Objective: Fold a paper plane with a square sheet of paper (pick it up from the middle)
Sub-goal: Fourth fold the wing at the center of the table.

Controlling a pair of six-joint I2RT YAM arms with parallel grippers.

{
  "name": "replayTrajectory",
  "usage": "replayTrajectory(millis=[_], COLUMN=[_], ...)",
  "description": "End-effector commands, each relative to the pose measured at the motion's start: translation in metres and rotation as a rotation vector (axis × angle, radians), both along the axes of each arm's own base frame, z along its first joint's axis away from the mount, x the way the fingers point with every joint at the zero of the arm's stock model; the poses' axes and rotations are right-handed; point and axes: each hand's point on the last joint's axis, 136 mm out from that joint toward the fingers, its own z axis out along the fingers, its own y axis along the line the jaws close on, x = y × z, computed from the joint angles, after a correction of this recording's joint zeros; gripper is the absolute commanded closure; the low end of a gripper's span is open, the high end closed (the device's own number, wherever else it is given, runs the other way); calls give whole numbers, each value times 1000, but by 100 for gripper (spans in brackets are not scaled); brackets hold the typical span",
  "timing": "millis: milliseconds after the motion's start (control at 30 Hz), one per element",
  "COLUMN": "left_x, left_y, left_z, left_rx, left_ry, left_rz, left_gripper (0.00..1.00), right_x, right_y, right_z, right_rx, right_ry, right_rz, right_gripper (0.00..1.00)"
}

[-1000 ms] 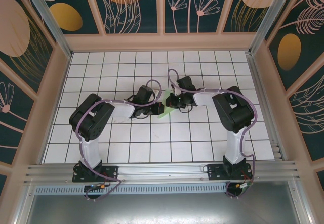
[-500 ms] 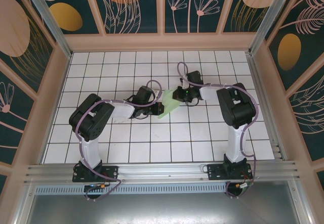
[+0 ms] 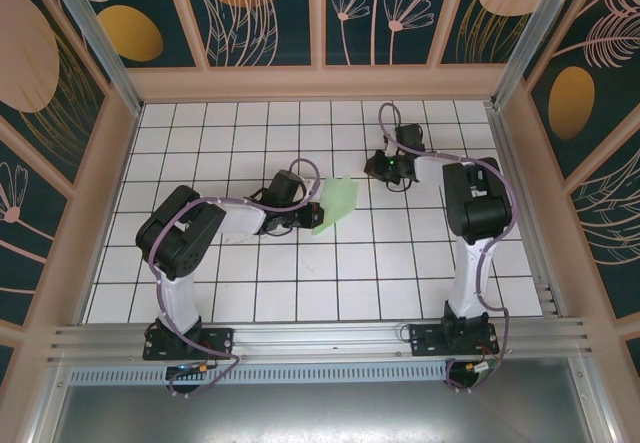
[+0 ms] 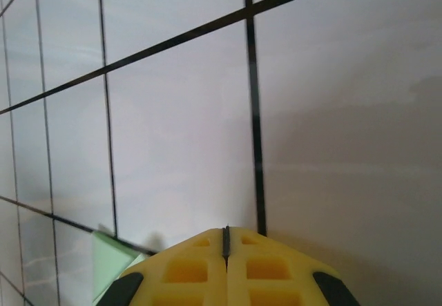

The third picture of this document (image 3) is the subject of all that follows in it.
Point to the light green paper sheet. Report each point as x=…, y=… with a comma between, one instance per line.
x=340, y=198

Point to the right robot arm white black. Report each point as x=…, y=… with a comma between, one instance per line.
x=470, y=283

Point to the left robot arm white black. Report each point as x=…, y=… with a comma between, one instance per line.
x=177, y=298

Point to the grey metal sheet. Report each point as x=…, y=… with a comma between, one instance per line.
x=320, y=413

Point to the small green circuit board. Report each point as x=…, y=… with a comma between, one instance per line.
x=192, y=369
x=479, y=366

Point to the long aluminium mounting rail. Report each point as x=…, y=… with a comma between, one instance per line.
x=320, y=338

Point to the aluminium side rail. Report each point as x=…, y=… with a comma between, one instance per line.
x=525, y=213

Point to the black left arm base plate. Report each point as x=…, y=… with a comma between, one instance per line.
x=220, y=340

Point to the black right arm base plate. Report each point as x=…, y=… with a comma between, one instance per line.
x=425, y=340

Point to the aluminium frame post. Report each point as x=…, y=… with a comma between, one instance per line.
x=95, y=38
x=525, y=38

